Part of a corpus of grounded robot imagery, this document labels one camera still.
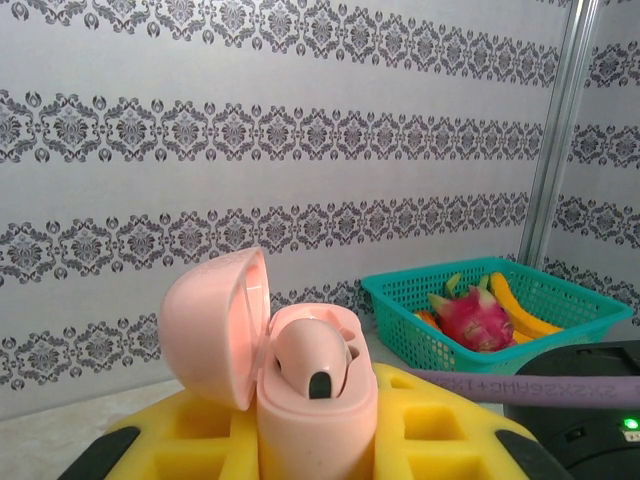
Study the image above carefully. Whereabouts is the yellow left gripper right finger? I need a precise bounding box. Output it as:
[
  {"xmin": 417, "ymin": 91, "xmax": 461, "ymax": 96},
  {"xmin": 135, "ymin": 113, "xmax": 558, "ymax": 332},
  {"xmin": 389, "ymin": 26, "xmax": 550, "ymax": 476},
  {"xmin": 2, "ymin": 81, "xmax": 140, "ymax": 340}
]
[{"xmin": 372, "ymin": 362, "xmax": 575, "ymax": 480}]

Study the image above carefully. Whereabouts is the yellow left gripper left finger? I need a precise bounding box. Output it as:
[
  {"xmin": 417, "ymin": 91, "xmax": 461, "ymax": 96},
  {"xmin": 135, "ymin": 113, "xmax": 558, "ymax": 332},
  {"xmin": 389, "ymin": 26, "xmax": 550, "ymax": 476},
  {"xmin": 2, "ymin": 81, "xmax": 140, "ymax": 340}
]
[{"xmin": 57, "ymin": 389, "xmax": 261, "ymax": 480}]

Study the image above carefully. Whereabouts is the pink earbud charging case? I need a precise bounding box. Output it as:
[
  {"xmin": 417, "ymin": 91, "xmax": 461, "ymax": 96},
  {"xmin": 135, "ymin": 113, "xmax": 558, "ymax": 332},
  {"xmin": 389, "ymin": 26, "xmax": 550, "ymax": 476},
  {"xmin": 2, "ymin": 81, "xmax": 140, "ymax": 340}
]
[{"xmin": 158, "ymin": 246, "xmax": 380, "ymax": 480}]

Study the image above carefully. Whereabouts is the pink wireless earbud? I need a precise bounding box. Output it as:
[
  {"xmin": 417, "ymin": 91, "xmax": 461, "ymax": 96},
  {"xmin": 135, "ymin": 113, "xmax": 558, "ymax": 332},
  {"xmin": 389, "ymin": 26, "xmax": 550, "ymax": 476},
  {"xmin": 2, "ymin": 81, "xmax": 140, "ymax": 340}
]
[{"xmin": 271, "ymin": 319, "xmax": 354, "ymax": 401}]

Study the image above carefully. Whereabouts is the teal plastic basket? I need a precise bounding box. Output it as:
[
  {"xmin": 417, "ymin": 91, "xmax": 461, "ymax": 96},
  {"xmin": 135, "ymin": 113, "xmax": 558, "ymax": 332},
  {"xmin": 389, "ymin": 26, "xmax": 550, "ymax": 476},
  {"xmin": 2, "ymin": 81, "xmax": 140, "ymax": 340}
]
[{"xmin": 359, "ymin": 256, "xmax": 636, "ymax": 377}]

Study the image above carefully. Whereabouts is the orange toy fruit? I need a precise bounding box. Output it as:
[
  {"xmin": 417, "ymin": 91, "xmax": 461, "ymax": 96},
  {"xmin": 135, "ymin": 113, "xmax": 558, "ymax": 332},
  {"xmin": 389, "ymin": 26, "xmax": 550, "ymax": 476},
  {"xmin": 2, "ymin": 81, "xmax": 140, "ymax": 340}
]
[{"xmin": 412, "ymin": 309, "xmax": 442, "ymax": 332}]

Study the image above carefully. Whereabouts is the pink dragon fruit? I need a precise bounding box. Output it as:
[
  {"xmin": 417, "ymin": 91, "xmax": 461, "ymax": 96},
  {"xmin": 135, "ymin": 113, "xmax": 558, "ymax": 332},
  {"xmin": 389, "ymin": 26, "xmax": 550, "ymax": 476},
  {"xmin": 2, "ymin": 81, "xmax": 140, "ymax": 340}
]
[{"xmin": 427, "ymin": 284, "xmax": 520, "ymax": 355}]

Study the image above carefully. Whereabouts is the yellow banana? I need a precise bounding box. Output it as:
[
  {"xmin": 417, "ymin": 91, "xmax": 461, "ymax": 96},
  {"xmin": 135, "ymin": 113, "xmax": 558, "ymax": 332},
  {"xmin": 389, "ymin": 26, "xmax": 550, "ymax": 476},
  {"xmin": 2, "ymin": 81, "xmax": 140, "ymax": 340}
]
[{"xmin": 488, "ymin": 271, "xmax": 565, "ymax": 346}]

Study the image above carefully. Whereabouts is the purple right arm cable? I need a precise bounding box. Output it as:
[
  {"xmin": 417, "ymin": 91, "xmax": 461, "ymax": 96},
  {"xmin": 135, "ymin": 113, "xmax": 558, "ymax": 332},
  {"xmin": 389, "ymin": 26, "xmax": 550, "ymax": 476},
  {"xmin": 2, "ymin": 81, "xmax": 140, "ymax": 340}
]
[{"xmin": 409, "ymin": 368, "xmax": 640, "ymax": 405}]

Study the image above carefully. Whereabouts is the aluminium frame post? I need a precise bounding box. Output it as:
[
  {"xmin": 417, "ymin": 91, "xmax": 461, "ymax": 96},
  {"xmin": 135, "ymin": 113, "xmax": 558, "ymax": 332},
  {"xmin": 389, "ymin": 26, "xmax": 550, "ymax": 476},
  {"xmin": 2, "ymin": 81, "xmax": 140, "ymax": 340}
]
[{"xmin": 517, "ymin": 0, "xmax": 604, "ymax": 274}]

